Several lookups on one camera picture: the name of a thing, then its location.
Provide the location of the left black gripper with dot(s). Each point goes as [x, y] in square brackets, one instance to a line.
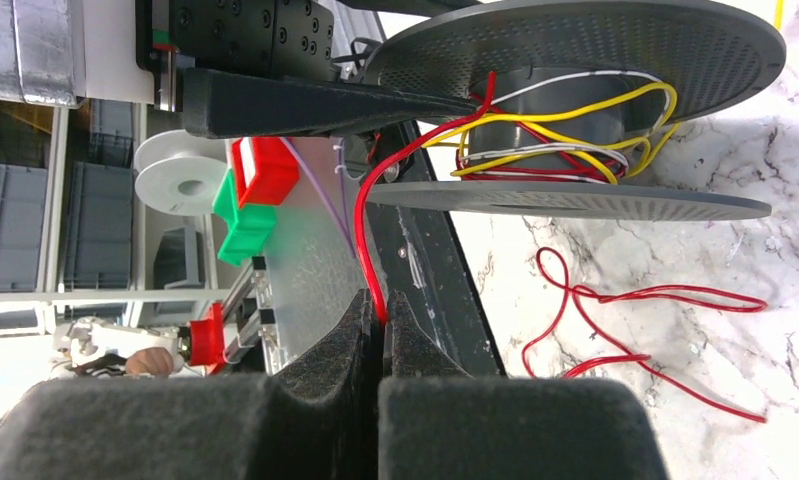
[271, 39]

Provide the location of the green plastic block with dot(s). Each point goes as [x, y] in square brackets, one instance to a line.
[248, 227]

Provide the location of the white empty spool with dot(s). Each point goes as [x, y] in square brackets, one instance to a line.
[179, 174]

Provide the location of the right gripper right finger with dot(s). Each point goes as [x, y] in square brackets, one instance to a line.
[437, 422]

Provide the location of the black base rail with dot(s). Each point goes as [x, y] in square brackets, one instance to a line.
[420, 255]

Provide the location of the red plastic block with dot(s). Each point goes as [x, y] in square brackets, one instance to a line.
[264, 169]

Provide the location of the black cable spool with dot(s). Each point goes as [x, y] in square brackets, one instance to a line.
[715, 55]

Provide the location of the grey storage crates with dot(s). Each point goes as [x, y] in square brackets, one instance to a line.
[66, 196]

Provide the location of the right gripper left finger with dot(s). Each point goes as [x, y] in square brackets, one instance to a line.
[311, 420]

